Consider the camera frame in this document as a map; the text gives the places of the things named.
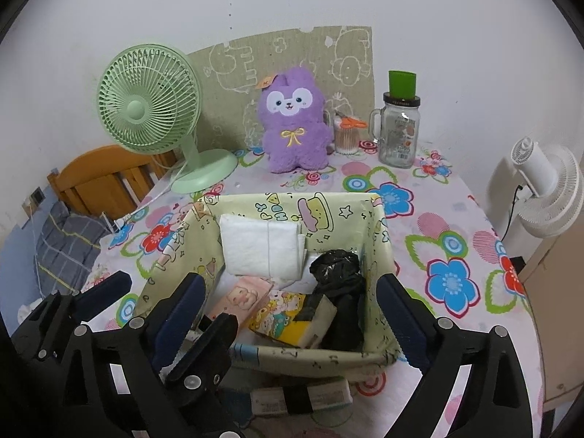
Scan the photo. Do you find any green desk fan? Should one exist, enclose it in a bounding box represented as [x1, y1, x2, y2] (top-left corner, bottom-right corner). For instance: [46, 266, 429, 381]
[96, 43, 239, 193]

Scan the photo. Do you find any yellow cartoon tissue pack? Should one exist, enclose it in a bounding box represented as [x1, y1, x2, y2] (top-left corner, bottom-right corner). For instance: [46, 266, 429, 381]
[249, 292, 337, 350]

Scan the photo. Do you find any glass jar with handle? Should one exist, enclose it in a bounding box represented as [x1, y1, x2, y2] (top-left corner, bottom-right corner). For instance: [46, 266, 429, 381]
[369, 93, 421, 169]

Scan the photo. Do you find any black fan cable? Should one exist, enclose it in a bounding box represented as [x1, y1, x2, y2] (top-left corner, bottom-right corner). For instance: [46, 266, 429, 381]
[501, 184, 524, 239]

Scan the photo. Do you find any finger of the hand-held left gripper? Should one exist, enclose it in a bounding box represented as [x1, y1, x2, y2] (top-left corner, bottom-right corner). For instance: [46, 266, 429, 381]
[163, 314, 242, 438]
[11, 270, 133, 361]

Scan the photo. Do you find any blue bed sheet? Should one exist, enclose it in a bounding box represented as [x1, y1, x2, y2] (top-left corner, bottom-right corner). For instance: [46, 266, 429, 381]
[0, 223, 42, 324]

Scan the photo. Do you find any grey plaid blanket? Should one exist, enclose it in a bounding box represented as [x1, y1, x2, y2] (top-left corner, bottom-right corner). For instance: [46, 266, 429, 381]
[27, 201, 112, 293]

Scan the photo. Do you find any white folded cloth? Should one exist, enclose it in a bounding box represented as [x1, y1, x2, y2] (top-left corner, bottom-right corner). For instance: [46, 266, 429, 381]
[219, 214, 307, 281]

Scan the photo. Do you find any green plastic cup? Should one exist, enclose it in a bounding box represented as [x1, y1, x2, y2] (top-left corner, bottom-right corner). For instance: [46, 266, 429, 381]
[389, 70, 418, 100]

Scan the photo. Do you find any black plastic bag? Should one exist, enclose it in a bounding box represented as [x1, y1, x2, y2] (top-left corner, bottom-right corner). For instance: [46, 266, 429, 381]
[310, 250, 366, 353]

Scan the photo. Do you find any pink tissue pack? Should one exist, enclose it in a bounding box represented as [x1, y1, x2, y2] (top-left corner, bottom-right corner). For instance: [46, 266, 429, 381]
[207, 275, 274, 329]

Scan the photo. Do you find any green cartoon printed board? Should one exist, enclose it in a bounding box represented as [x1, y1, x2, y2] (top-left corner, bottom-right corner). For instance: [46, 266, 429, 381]
[186, 25, 375, 156]

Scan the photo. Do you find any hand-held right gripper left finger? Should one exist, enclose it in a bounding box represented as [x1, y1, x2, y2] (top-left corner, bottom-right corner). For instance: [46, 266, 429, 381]
[59, 273, 206, 438]

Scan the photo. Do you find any cotton swab container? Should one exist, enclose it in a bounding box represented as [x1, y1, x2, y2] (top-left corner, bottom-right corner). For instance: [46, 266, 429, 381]
[333, 114, 361, 155]

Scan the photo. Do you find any white fan power cable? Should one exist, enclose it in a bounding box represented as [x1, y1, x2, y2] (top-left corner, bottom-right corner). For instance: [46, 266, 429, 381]
[103, 162, 188, 233]

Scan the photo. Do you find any beige wardrobe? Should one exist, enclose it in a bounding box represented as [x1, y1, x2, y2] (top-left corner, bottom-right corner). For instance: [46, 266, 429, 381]
[518, 146, 584, 409]

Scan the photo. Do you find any white crumpled cloth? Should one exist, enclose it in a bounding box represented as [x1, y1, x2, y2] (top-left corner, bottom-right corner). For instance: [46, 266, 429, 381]
[17, 299, 44, 324]

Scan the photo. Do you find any green tissue pack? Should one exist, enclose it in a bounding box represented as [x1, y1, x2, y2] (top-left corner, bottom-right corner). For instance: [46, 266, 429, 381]
[250, 380, 353, 417]

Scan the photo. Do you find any white standing fan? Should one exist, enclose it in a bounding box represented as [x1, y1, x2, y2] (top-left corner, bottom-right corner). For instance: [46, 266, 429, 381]
[497, 136, 581, 242]

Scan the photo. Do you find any floral tablecloth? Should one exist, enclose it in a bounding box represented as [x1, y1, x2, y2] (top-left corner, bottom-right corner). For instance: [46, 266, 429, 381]
[89, 139, 539, 438]

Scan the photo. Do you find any purple plush toy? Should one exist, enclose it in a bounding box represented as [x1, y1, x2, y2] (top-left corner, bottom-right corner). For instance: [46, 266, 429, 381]
[258, 66, 335, 174]

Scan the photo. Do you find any yellow cartoon printed box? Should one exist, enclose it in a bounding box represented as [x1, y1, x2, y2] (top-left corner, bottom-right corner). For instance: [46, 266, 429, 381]
[134, 192, 402, 377]

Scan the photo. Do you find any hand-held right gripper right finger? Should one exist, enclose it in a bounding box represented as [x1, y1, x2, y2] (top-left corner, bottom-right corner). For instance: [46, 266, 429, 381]
[376, 273, 534, 438]

